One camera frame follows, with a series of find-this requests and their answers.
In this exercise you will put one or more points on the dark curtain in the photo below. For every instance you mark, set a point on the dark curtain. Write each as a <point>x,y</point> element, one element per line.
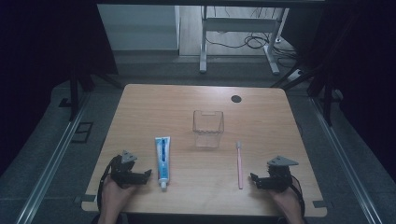
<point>46,62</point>
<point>361,62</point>

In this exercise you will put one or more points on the person's right hand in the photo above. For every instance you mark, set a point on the person's right hand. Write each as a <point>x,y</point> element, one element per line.
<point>286,202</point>

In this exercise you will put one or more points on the black rectangular floor frame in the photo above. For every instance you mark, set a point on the black rectangular floor frame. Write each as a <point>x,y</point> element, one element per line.
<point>82,132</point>

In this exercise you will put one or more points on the blue and white toothpaste tube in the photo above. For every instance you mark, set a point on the blue and white toothpaste tube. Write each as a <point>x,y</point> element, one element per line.
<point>163,161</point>

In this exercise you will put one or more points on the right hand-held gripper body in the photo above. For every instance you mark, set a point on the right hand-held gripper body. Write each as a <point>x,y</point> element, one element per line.
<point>278,177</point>

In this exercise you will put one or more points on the black round table grommet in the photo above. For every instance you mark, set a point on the black round table grommet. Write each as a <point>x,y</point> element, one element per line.
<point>236,99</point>

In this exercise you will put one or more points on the clear plastic container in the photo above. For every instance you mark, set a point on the clear plastic container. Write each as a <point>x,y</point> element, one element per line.
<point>208,129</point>

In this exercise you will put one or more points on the pink toothbrush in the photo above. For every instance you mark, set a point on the pink toothbrush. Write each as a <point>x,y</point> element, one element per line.
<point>239,166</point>

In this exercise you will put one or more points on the white metal desk frame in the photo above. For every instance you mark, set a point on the white metal desk frame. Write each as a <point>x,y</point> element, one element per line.
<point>239,24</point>

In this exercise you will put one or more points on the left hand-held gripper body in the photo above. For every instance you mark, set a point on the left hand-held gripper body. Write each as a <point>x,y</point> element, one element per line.
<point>124,174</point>

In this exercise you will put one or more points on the black metal stand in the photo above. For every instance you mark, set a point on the black metal stand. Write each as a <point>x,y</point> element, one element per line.
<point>327,93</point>
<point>74,93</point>

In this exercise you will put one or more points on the metal floor rail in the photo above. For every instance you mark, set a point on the metal floor rail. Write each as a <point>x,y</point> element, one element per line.
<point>345,161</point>
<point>53,158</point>

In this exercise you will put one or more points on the person's left hand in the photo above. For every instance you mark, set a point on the person's left hand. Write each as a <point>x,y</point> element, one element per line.
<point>115,196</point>

